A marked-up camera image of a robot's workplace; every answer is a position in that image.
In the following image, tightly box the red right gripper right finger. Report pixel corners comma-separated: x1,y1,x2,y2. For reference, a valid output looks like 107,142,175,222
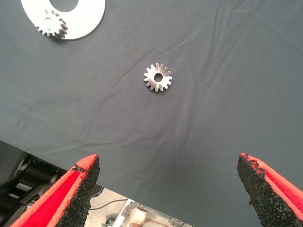
237,152,303,227

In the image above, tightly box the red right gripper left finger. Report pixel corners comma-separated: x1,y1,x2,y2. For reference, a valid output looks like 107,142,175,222
10,153,100,227

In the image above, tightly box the large steel gear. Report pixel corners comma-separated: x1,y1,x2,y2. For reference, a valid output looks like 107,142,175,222
143,62,173,93

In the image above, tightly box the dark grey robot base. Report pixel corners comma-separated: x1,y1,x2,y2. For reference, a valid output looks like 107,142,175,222
0,140,71,227

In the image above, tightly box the small steel spur gear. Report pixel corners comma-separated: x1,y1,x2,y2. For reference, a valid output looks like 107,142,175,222
36,9,69,39

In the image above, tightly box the dark grey table cloth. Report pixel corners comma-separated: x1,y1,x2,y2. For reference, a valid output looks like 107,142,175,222
0,0,303,227

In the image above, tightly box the round metal plate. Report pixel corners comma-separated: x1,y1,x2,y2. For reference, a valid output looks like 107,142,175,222
20,0,107,40

